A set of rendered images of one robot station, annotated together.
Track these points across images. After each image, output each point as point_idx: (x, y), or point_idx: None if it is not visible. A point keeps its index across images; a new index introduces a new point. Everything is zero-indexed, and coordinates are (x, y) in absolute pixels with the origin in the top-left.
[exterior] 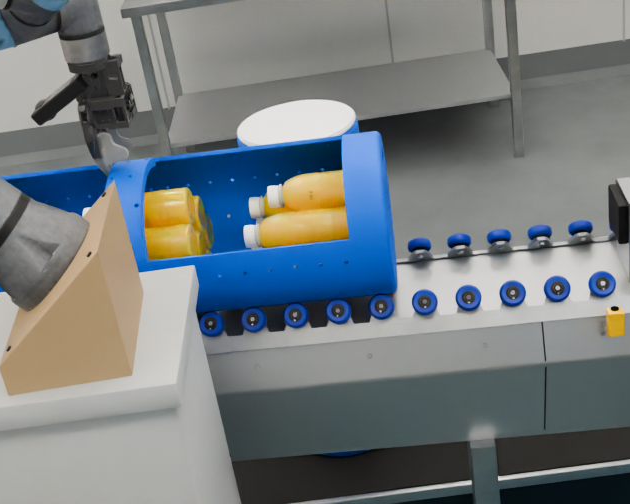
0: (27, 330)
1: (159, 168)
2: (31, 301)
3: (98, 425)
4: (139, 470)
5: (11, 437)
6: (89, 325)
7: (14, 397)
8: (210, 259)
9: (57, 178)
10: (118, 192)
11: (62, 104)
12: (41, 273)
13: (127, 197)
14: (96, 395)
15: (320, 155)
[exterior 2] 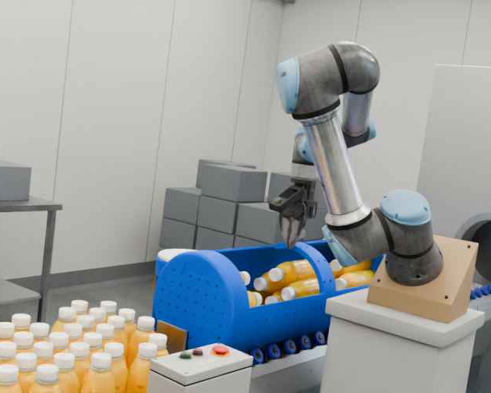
0: (455, 285)
1: (273, 253)
2: (436, 275)
3: (463, 340)
4: (462, 368)
5: (446, 348)
6: (468, 282)
7: (451, 323)
8: (355, 289)
9: (237, 254)
10: (312, 253)
11: (294, 201)
12: (442, 260)
13: (318, 256)
14: (472, 319)
15: (321, 251)
